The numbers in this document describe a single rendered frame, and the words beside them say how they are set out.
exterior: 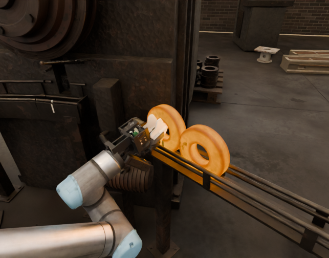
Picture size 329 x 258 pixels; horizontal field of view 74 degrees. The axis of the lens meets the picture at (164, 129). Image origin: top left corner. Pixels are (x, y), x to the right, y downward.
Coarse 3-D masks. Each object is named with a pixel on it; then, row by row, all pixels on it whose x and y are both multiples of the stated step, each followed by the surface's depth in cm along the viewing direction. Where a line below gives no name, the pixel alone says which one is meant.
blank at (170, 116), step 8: (160, 104) 71; (152, 112) 71; (160, 112) 68; (168, 112) 65; (176, 112) 66; (168, 120) 66; (176, 120) 64; (176, 128) 65; (184, 128) 66; (168, 136) 73; (176, 136) 66; (160, 144) 74; (168, 144) 70; (176, 144) 68
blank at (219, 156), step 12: (192, 132) 59; (204, 132) 56; (216, 132) 57; (180, 144) 65; (192, 144) 61; (204, 144) 57; (216, 144) 54; (192, 156) 63; (216, 156) 56; (228, 156) 56; (216, 168) 57
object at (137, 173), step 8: (136, 168) 84; (152, 168) 90; (120, 176) 84; (128, 176) 83; (136, 176) 83; (144, 176) 82; (152, 176) 91; (112, 184) 86; (120, 184) 85; (128, 184) 84; (136, 184) 83; (144, 184) 84; (112, 192) 90; (120, 192) 90; (128, 192) 98; (120, 200) 92; (128, 200) 99; (120, 208) 95; (128, 208) 101; (128, 216) 102
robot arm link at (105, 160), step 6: (102, 150) 59; (108, 150) 59; (96, 156) 58; (102, 156) 57; (108, 156) 57; (96, 162) 56; (102, 162) 56; (108, 162) 56; (114, 162) 57; (102, 168) 55; (108, 168) 56; (114, 168) 57; (120, 168) 59; (108, 174) 56; (114, 174) 58
